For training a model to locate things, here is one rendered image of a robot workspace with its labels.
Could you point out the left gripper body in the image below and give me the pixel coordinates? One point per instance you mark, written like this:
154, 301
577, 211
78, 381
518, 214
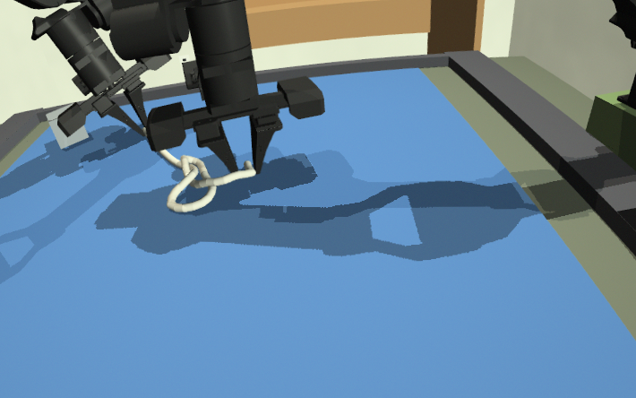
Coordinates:
98, 68

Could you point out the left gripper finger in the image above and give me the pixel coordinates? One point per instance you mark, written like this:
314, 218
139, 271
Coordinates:
135, 98
116, 112

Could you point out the blue mat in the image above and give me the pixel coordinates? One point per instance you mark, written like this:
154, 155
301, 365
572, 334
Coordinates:
383, 252

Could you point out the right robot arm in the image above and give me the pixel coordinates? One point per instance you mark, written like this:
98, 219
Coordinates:
145, 28

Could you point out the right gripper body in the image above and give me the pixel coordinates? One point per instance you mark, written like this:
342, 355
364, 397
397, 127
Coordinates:
230, 86

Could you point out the white rope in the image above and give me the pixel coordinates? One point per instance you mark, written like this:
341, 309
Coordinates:
190, 172

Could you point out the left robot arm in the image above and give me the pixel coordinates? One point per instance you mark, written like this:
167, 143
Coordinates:
70, 30

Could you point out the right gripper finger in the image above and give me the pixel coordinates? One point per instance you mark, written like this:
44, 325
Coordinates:
220, 146
261, 137

